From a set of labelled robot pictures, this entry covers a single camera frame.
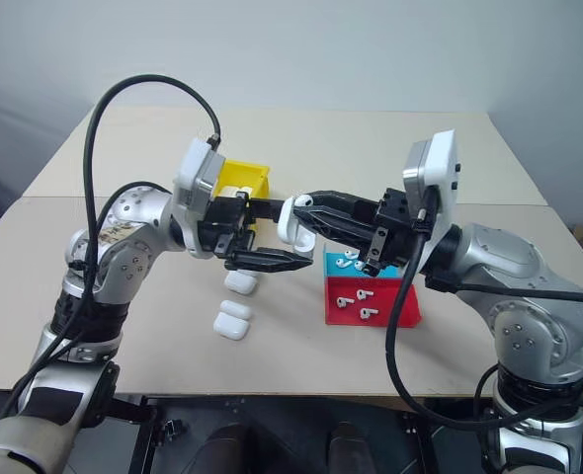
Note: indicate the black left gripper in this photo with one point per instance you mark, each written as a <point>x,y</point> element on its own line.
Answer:
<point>224,222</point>

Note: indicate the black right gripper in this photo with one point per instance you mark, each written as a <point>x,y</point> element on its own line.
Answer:
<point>392,237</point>

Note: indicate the white earbud case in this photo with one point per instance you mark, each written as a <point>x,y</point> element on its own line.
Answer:
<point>240,283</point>
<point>235,309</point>
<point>286,224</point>
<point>230,327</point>

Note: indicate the white earbud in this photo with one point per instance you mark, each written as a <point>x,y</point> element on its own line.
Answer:
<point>341,301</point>
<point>349,254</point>
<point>367,313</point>
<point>362,294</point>
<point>341,263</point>
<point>359,265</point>
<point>302,200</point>

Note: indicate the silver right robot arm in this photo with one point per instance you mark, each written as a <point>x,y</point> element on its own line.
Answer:
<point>519,276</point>

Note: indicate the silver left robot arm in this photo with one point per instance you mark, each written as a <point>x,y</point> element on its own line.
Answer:
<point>128,237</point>

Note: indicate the closed white earbud case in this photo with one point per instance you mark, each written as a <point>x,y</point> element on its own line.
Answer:
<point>230,327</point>
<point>235,309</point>
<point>240,283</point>

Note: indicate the yellow plastic bin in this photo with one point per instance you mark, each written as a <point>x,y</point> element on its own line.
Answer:
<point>244,175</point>

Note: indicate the blue plastic tray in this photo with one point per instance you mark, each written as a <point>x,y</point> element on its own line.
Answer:
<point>332,264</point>

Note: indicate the red plastic tray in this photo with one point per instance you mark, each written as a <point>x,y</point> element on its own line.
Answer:
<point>351,316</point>

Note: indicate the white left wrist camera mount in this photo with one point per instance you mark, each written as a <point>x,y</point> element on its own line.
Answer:
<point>192,168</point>

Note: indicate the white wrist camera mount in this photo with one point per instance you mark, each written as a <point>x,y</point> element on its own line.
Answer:
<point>192,168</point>
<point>444,163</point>

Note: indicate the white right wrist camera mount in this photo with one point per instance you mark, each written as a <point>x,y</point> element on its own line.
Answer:
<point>444,163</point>

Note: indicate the black metal stand frame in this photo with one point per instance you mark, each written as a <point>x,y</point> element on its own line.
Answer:
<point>291,429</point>

